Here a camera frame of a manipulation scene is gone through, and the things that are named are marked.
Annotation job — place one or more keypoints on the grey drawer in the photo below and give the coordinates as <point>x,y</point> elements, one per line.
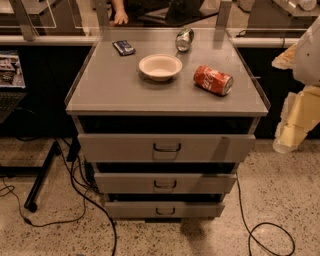
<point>162,209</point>
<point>103,148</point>
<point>164,183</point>

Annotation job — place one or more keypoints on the grey drawer cabinet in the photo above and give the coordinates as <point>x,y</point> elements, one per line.
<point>112,96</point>

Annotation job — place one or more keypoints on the grey middle drawer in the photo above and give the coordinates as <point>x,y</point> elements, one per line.
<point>164,183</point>

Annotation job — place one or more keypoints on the blue snack packet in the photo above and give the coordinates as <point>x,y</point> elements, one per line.
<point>123,47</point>

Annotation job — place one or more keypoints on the black stand leg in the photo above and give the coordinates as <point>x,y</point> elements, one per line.
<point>39,172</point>

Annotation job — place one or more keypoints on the black laptop on left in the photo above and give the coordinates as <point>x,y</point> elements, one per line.
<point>12,84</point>

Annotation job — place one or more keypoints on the green silver soda can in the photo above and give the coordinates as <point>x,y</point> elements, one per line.
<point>184,39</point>

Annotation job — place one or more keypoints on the red cola can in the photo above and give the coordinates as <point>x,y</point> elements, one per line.
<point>213,80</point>

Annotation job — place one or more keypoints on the white paper bowl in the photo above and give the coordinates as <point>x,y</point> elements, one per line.
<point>160,67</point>

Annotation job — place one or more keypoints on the grey top drawer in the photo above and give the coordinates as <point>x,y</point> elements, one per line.
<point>103,148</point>

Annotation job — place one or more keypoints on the white horizontal rail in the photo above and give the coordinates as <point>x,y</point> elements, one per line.
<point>239,42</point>

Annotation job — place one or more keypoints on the person's hand in background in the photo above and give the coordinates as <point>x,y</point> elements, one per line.
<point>121,17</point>

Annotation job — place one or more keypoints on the white tan gripper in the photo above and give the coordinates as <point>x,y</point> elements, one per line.
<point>309,60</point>

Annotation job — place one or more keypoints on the grey bottom drawer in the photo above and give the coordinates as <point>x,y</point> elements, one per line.
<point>162,209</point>

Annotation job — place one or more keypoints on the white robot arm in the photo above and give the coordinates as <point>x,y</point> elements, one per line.
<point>303,57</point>

